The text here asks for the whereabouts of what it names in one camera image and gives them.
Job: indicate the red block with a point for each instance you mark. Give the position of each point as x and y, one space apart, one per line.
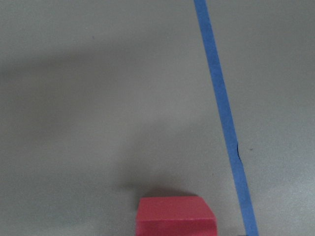
175 216

